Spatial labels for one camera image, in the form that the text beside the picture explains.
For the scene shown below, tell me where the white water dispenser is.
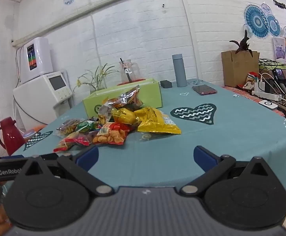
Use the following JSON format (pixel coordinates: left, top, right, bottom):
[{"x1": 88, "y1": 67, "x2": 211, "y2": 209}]
[{"x1": 13, "y1": 71, "x2": 72, "y2": 130}]

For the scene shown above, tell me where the black rectangular case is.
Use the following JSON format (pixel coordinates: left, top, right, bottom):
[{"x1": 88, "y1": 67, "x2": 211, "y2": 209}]
[{"x1": 160, "y1": 80, "x2": 172, "y2": 89}]

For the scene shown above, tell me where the red plastic basket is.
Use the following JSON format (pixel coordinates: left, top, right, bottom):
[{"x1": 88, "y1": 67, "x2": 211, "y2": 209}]
[{"x1": 117, "y1": 78, "x2": 146, "y2": 86}]

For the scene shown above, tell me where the large yellow snack bag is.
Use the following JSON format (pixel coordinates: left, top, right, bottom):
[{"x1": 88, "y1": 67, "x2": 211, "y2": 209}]
[{"x1": 135, "y1": 107, "x2": 181, "y2": 135}]

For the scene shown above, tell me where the green cardboard box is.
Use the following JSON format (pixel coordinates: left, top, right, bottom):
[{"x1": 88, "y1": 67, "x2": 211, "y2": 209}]
[{"x1": 83, "y1": 78, "x2": 163, "y2": 117}]

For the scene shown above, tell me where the silver foil snack bag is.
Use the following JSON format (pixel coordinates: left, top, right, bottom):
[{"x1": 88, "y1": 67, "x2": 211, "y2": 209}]
[{"x1": 98, "y1": 85, "x2": 143, "y2": 124}]

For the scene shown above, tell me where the brown cardboard box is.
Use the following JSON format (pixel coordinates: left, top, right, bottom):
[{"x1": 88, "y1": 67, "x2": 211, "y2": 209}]
[{"x1": 221, "y1": 51, "x2": 260, "y2": 87}]

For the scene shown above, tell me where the grey blue thermos bottle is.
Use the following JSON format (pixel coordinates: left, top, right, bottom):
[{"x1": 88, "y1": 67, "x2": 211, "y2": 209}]
[{"x1": 172, "y1": 54, "x2": 187, "y2": 87}]

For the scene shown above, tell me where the dark purple potted plant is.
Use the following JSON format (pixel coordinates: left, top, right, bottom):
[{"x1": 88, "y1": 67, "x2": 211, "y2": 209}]
[{"x1": 229, "y1": 30, "x2": 253, "y2": 56}]

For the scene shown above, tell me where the glass pitcher with straw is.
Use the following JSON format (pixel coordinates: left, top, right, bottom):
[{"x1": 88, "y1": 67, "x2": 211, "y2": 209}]
[{"x1": 120, "y1": 58, "x2": 142, "y2": 83}]

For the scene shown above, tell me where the blue paper fan decoration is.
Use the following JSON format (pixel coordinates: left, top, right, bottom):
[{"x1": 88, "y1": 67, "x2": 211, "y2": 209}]
[{"x1": 244, "y1": 5, "x2": 270, "y2": 38}]

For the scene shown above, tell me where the glass vase with yellow flowers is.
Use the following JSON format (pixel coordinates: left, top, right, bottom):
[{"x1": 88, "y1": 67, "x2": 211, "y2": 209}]
[{"x1": 73, "y1": 63, "x2": 119, "y2": 93}]

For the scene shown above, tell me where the red thermos jug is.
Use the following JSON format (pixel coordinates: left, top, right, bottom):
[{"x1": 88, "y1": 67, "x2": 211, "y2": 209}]
[{"x1": 0, "y1": 117, "x2": 25, "y2": 156}]

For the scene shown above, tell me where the white power strip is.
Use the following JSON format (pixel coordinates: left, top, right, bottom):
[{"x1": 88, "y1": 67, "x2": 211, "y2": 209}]
[{"x1": 252, "y1": 91, "x2": 281, "y2": 101}]

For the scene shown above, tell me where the orange cracker snack bag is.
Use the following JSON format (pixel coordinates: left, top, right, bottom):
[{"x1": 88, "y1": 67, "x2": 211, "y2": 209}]
[{"x1": 92, "y1": 123, "x2": 132, "y2": 146}]

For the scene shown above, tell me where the white water purifier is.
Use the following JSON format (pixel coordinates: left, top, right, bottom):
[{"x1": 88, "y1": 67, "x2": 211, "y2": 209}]
[{"x1": 19, "y1": 37, "x2": 53, "y2": 84}]

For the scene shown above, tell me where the smartphone with red case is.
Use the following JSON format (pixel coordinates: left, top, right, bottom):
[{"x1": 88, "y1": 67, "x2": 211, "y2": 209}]
[{"x1": 192, "y1": 85, "x2": 217, "y2": 95}]

